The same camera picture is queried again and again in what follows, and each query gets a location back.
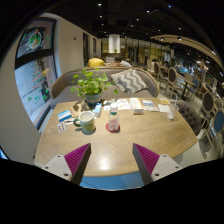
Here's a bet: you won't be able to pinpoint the white napkin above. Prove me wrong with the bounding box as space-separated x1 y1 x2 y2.
158 104 170 113

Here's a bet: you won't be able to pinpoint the blue white card box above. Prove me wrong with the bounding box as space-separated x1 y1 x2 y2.
57 110 72 122

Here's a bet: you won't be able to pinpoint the person in yellow shirt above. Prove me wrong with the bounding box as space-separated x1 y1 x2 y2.
87 54 105 67

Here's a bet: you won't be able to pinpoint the white green ceramic mug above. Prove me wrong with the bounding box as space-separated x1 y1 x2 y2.
73 111 96 133

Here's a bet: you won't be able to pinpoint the clear plastic cup with straw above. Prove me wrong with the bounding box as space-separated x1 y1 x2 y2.
167 102 179 120

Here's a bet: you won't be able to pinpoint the blue cushioned wooden chair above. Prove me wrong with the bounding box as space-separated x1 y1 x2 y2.
204 109 224 144

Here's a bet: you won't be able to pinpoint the white paper leaflets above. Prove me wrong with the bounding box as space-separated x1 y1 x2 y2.
103 99 130 111

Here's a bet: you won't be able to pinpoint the green potted plant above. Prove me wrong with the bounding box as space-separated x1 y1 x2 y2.
70 68 114 106

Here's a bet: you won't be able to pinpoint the yellow small card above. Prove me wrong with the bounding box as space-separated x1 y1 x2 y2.
159 98 170 105

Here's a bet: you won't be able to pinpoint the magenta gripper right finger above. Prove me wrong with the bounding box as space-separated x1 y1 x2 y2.
132 143 160 185

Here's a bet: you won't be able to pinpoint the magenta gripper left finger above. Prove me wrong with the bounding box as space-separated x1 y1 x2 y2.
64 143 91 185

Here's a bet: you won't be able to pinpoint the red round coaster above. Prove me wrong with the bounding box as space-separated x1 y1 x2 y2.
106 123 120 133

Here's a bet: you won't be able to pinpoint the clear plastic water bottle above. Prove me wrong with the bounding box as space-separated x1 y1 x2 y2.
108 103 119 132

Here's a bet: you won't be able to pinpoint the grey curved sofa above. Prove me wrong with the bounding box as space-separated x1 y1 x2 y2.
49 67 161 110

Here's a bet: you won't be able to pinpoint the grey chevron cushion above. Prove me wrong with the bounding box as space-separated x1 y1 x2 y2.
111 69 147 94

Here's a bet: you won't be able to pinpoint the person in white shirt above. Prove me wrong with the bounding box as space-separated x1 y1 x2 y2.
120 60 132 67

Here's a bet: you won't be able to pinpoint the grey tufted armchair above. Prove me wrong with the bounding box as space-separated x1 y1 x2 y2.
176 101 202 135

